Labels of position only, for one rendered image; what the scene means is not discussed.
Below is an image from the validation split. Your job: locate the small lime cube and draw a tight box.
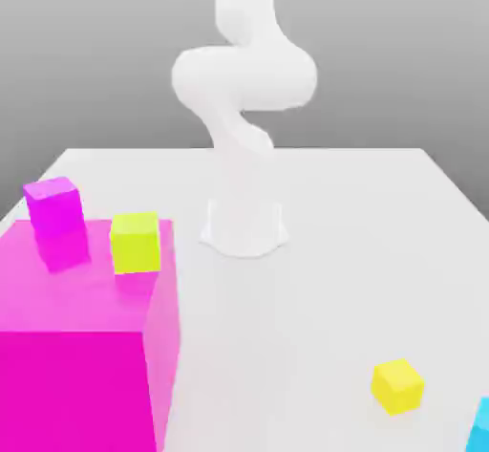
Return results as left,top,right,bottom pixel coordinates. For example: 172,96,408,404
109,211,162,276

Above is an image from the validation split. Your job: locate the small purple cube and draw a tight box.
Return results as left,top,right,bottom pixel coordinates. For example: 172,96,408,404
22,176,92,275

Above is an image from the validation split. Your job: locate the small yellow cube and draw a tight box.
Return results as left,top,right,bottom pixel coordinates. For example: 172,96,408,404
370,357,426,417

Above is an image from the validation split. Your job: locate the small cyan cube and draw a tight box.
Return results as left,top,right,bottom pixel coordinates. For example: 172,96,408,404
464,396,489,452

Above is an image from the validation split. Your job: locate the large magenta box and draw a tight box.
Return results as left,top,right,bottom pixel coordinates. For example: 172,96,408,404
0,218,181,452

